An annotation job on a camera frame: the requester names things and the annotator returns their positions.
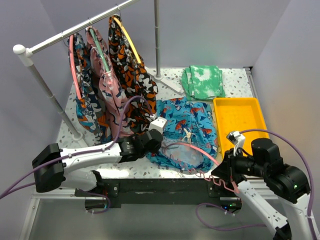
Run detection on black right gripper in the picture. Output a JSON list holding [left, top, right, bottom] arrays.
[[211, 145, 268, 180]]

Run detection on pink wire hanger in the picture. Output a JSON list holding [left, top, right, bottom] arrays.
[[162, 142, 240, 194]]

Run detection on blue shark print shorts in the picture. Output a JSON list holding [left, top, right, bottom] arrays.
[[146, 97, 218, 171]]

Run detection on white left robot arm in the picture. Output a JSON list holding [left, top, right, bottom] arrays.
[[32, 129, 163, 196]]

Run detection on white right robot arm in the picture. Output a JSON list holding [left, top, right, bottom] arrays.
[[211, 138, 320, 240]]

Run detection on pink patterned shorts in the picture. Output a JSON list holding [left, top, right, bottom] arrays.
[[85, 26, 133, 140]]

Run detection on green white tie-dye shorts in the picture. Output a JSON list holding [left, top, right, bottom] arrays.
[[180, 65, 226, 101]]

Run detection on orange black camouflage shorts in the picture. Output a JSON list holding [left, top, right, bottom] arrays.
[[108, 14, 158, 135]]

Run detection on yellow hanger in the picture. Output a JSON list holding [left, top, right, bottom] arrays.
[[113, 17, 142, 64]]

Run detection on navy orange patterned shorts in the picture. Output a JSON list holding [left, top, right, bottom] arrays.
[[73, 32, 104, 145]]

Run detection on green hanger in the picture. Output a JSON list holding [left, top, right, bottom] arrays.
[[89, 28, 110, 72]]

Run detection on pink hanger with shorts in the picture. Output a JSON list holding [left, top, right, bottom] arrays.
[[69, 34, 82, 100]]

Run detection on yellow plastic tray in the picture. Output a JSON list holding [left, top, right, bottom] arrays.
[[213, 97, 267, 157]]

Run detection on silver clothes rack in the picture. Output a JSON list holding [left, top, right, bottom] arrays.
[[12, 0, 184, 147]]

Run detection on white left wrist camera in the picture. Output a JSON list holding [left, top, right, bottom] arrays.
[[148, 117, 167, 134]]

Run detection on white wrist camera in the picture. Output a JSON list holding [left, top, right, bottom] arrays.
[[148, 117, 167, 134], [226, 131, 246, 156]]

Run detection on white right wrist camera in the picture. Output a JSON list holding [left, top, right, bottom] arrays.
[[226, 131, 246, 156]]

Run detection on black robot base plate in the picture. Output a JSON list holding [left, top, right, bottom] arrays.
[[74, 174, 252, 215]]

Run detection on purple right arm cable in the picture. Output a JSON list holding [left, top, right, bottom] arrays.
[[195, 128, 314, 230]]

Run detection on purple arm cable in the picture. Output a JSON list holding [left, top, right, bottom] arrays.
[[195, 128, 314, 230], [0, 95, 156, 200]]

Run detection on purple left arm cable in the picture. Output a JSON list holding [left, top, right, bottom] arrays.
[[0, 95, 156, 200]]

